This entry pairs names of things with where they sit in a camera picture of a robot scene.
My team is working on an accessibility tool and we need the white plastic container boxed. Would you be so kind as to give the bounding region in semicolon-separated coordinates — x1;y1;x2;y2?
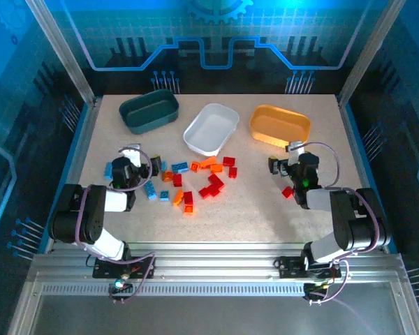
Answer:
182;103;241;157

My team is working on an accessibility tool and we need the aluminium frame bar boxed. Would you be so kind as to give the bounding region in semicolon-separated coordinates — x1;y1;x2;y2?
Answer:
6;278;45;335
392;253;419;335

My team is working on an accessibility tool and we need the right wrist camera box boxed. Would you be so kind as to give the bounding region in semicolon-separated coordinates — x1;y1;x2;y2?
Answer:
286;140;306;165

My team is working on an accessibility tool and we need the aluminium mounting rail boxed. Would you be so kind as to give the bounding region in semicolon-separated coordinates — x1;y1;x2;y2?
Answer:
29;241;408;285

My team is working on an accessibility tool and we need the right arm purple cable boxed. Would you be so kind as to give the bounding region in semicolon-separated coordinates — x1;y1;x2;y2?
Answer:
289;141;383;261

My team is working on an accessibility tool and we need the grey metal panel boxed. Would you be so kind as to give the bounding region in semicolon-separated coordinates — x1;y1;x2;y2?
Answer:
29;295;409;335

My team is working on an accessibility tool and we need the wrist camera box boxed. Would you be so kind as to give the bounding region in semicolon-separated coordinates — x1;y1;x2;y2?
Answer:
126;142;143;168
286;140;306;165

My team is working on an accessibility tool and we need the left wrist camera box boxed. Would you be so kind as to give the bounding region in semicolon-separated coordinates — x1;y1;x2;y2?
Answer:
126;142;143;168

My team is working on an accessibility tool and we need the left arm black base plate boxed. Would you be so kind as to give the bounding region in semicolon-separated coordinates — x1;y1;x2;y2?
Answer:
92;256;157;280

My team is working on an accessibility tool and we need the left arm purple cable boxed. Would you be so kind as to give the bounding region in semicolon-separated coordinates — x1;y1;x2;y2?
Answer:
75;146;153;259

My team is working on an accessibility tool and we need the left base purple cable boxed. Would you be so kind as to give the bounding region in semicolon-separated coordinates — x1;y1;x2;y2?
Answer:
108;253;158;304

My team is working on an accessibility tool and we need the aluminium frame post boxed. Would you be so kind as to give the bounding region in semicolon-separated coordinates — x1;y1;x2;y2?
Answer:
24;0;99;107
337;0;407;107

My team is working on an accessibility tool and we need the aluminium and blue side rail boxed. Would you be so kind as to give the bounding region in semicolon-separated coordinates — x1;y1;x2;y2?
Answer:
38;97;104;254
336;94;401;255

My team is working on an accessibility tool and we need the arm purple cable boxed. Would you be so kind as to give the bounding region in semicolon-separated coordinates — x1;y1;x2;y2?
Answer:
75;146;153;259
289;141;383;261

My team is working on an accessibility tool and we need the yellow plastic container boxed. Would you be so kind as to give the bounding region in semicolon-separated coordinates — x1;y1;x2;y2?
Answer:
248;104;312;149

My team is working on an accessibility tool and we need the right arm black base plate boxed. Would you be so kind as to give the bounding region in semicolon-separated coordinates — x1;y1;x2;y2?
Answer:
277;256;342;280

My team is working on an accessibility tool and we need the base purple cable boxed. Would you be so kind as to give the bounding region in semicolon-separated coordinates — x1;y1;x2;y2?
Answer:
108;253;158;304
309;260;350;306

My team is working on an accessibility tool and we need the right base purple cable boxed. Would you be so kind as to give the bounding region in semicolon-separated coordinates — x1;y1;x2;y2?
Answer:
309;260;350;306

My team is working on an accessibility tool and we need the slotted aluminium cable duct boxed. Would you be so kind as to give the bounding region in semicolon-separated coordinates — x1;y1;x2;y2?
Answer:
41;284;307;297

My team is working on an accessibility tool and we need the dark green plastic container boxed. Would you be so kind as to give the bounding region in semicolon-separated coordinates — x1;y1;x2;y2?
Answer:
118;89;180;136

